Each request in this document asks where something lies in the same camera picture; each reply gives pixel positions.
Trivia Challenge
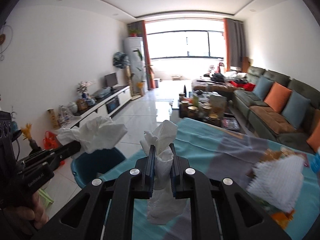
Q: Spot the white tissue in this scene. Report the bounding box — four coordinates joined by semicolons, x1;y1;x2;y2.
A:
140;120;187;225
56;116;127;155

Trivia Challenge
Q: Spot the orange peel piece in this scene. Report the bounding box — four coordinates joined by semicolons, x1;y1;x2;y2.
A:
271;209;295;230

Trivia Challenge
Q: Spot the teal plastic trash bin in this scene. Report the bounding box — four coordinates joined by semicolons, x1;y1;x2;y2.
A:
71;147;126;189

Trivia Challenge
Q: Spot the person's left hand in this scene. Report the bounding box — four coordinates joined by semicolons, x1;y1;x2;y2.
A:
4;191;49;229

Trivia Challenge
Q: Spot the orange plastic bag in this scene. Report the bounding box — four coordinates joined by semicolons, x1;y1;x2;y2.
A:
43;131;61;150

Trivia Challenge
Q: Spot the white tv cabinet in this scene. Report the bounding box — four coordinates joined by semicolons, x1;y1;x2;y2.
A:
63;86;132;128

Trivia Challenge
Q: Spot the small black monitor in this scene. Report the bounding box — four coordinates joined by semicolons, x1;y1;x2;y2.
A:
104;73;118;90

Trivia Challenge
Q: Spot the black glass coffee table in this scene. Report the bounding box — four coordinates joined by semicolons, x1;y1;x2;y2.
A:
170;90;245;134

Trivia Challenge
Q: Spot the blue paper coffee cup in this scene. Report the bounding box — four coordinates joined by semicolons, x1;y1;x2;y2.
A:
310;147;320;174

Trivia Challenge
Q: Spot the covered standing fan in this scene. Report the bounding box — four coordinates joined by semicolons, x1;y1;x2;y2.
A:
113;51;131;86

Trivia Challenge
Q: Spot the orange cushion near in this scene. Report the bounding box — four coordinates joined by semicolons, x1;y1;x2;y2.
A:
306;124;320;152

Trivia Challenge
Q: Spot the orange cushion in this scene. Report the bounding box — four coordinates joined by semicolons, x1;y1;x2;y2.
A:
264;82;292;113
306;124;320;152

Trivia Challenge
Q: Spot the dark green sectional sofa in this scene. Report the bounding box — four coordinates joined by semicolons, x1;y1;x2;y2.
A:
233;67;319;153

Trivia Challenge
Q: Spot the orange cushion far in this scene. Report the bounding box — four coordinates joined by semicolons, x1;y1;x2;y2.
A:
264;82;292;113

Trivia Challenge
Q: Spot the potted green plant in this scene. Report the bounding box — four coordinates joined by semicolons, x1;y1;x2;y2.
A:
131;48;148;96

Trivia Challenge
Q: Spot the blue cushion near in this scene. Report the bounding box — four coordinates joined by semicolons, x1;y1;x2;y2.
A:
281;90;311;129

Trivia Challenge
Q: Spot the blue cushion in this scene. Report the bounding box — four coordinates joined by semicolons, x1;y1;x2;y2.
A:
253;76;274;100
281;90;311;129

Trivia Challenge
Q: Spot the blue cushion far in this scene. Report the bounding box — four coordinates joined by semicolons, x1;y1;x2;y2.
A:
253;76;274;100

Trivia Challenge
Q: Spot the white standing air conditioner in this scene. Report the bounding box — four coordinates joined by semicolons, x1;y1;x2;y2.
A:
124;37;146;94

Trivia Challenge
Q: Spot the left orange grey curtain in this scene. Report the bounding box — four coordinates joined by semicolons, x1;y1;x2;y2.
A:
127;20;156;90

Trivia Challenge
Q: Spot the orange grey curtain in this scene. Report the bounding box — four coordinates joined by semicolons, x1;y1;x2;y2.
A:
127;20;156;90
223;18;247;71

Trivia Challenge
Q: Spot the black framed window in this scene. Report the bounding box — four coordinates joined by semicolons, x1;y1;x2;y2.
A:
147;30;226;59

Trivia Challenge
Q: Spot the right orange grey curtain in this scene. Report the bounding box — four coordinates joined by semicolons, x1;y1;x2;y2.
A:
223;18;247;71

